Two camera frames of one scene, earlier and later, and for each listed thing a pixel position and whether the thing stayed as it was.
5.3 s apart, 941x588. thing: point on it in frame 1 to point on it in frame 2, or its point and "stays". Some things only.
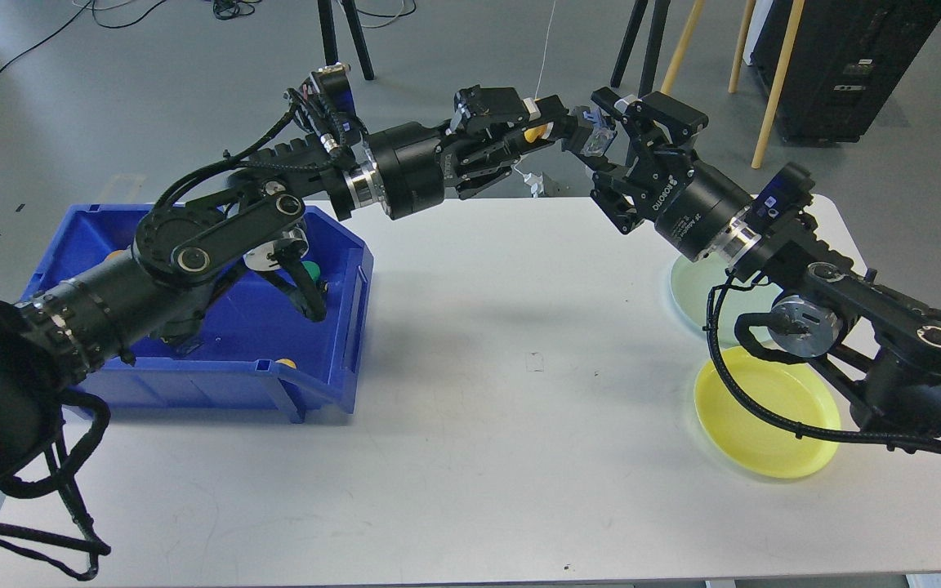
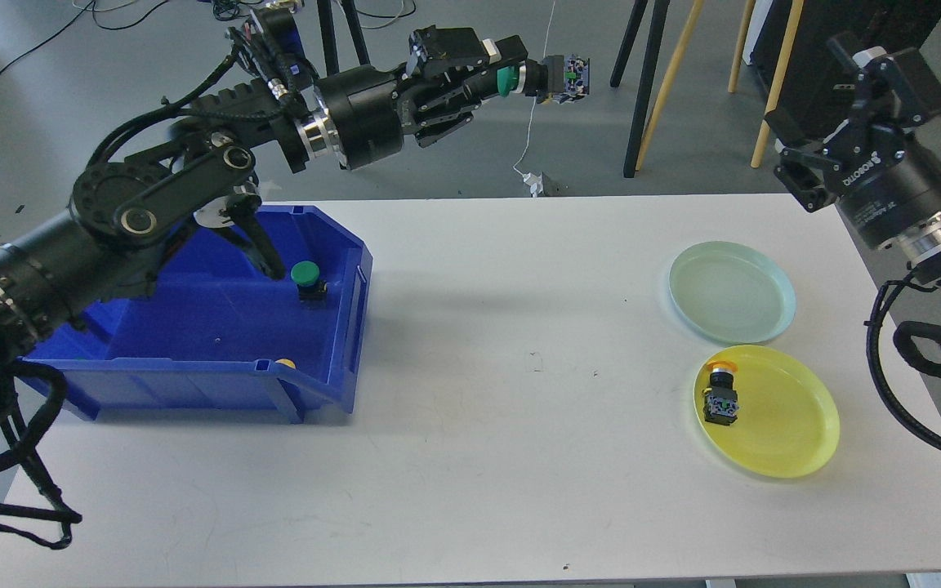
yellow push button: (532, 134) to (720, 403)
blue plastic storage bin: (261, 344) stays
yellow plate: (794, 390) stays
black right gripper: (692, 205) to (886, 182)
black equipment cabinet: (849, 58) stays
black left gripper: (408, 166) to (359, 114)
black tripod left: (329, 35) stays
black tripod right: (654, 39) stays
